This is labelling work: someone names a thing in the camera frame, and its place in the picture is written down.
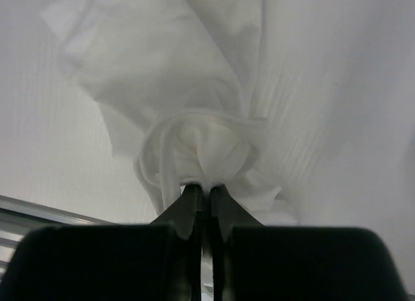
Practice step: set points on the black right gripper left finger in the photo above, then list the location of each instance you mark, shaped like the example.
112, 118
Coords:
184, 217

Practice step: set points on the white tank top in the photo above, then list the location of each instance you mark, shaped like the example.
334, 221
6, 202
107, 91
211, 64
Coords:
174, 81

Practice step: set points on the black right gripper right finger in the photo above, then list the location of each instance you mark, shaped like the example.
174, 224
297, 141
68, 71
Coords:
234, 247

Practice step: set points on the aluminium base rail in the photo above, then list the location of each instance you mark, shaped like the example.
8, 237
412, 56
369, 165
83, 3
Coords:
19, 217

